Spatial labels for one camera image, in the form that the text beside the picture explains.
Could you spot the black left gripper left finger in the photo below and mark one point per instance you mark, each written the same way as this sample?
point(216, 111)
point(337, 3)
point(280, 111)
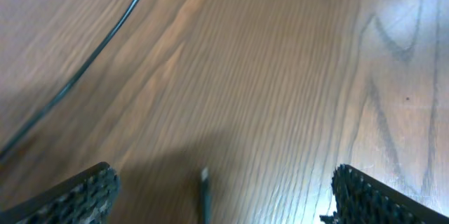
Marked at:
point(87, 197)

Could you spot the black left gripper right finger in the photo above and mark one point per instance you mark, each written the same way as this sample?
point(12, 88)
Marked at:
point(362, 199)

